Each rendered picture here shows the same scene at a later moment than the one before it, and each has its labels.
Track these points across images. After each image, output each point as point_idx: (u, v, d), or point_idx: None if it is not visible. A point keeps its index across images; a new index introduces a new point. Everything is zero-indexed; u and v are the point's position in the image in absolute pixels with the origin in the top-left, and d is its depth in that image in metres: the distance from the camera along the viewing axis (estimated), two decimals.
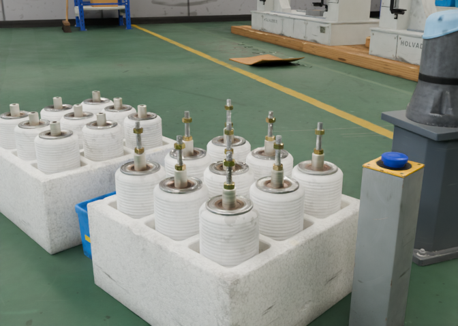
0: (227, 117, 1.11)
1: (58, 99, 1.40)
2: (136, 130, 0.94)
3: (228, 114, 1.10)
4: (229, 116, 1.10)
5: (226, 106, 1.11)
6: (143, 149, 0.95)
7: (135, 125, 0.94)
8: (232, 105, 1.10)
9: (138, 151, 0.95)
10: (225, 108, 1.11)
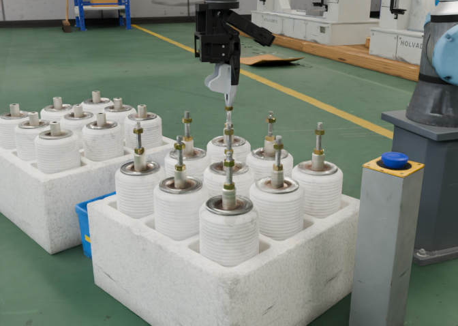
0: (227, 119, 1.11)
1: (58, 99, 1.40)
2: (136, 130, 0.94)
3: (230, 114, 1.11)
4: (230, 115, 1.11)
5: (226, 108, 1.10)
6: (143, 149, 0.95)
7: (135, 125, 0.94)
8: (226, 105, 1.11)
9: (138, 151, 0.95)
10: (227, 110, 1.10)
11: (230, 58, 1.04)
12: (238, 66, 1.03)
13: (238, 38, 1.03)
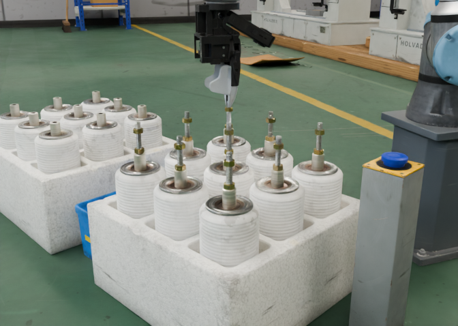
0: (228, 119, 1.12)
1: (58, 99, 1.40)
2: (136, 130, 0.94)
3: (227, 116, 1.11)
4: (228, 117, 1.11)
5: (227, 108, 1.11)
6: (143, 149, 0.95)
7: (135, 125, 0.94)
8: (232, 107, 1.10)
9: (138, 151, 0.95)
10: (226, 110, 1.11)
11: (230, 59, 1.04)
12: (238, 67, 1.03)
13: (238, 39, 1.03)
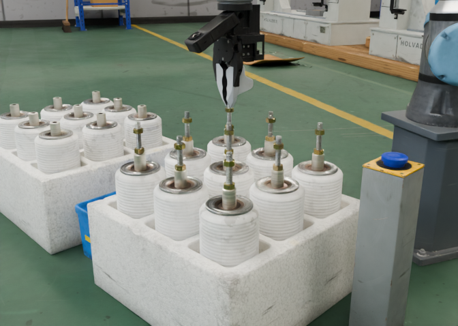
0: (230, 119, 1.12)
1: (58, 99, 1.40)
2: (136, 130, 0.94)
3: (227, 116, 1.11)
4: (227, 118, 1.11)
5: (231, 108, 1.11)
6: (143, 149, 0.95)
7: (135, 125, 0.94)
8: (231, 108, 1.10)
9: (138, 151, 0.95)
10: (230, 110, 1.11)
11: None
12: (214, 62, 1.11)
13: None
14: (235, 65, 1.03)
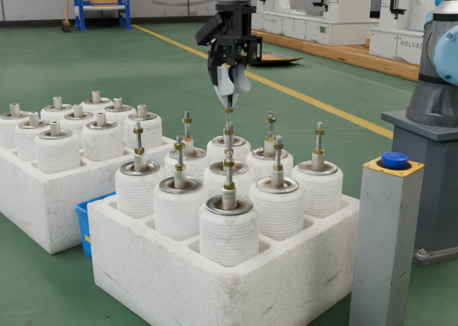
0: (229, 121, 1.11)
1: (58, 99, 1.40)
2: (136, 130, 0.94)
3: (229, 116, 1.11)
4: (228, 117, 1.11)
5: (230, 110, 1.10)
6: (143, 149, 0.95)
7: (135, 125, 0.94)
8: (225, 108, 1.10)
9: (138, 151, 0.95)
10: (232, 112, 1.10)
11: None
12: None
13: None
14: (209, 63, 1.06)
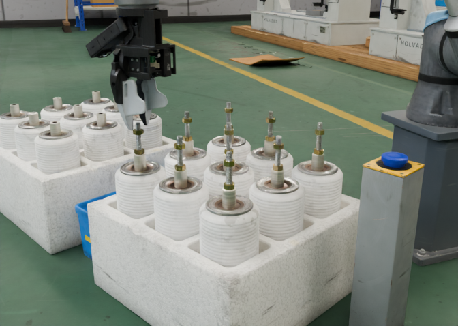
0: (229, 121, 1.11)
1: (58, 99, 1.40)
2: (135, 129, 0.95)
3: (229, 116, 1.11)
4: (228, 117, 1.11)
5: (230, 110, 1.10)
6: (133, 150, 0.96)
7: (138, 125, 0.95)
8: (225, 108, 1.10)
9: (136, 150, 0.97)
10: (232, 112, 1.10)
11: None
12: None
13: None
14: (112, 77, 0.88)
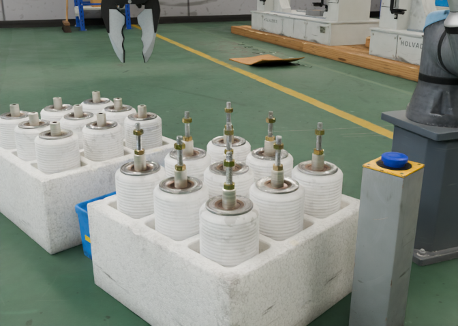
0: (229, 121, 1.11)
1: (58, 99, 1.40)
2: (141, 131, 0.94)
3: (229, 116, 1.11)
4: (228, 117, 1.11)
5: (230, 110, 1.10)
6: (144, 149, 0.96)
7: (138, 127, 0.94)
8: (225, 108, 1.10)
9: (142, 153, 0.95)
10: (232, 112, 1.10)
11: (116, 1, 0.88)
12: (101, 7, 0.87)
13: None
14: (155, 4, 0.87)
